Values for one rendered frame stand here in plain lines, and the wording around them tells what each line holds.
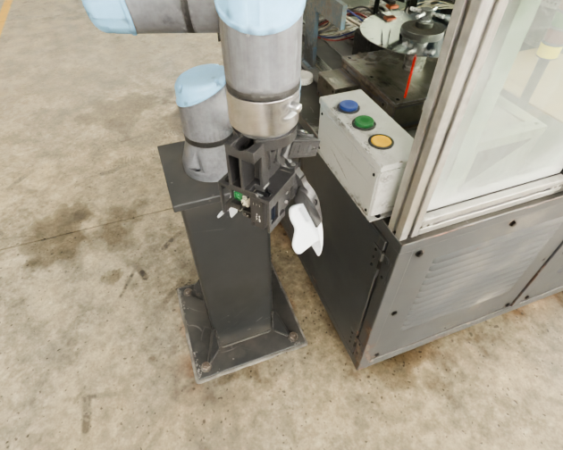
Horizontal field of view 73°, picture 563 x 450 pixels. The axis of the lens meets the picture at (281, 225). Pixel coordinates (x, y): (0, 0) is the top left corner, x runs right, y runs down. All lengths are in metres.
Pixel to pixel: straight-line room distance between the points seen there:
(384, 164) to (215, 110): 0.36
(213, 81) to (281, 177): 0.41
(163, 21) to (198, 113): 0.40
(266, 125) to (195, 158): 0.54
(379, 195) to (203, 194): 0.39
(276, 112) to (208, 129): 0.48
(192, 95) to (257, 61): 0.48
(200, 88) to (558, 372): 1.51
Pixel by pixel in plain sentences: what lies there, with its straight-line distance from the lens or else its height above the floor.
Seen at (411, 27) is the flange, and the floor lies 0.96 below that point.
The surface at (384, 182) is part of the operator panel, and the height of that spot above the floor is 0.85.
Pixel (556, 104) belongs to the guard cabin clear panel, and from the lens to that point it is 0.87.
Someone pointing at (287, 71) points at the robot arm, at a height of 1.18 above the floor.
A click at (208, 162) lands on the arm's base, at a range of 0.90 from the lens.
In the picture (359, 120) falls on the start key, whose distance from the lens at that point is 0.84.
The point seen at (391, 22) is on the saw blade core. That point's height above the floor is 0.95.
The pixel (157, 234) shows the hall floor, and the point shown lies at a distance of 1.88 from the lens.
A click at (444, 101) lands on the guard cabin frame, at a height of 1.05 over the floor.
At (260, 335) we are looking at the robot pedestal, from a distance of 1.49.
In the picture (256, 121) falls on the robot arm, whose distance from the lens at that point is 0.39.
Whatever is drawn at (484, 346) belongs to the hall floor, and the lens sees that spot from 1.66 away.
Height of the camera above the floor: 1.33
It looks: 47 degrees down
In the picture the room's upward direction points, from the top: straight up
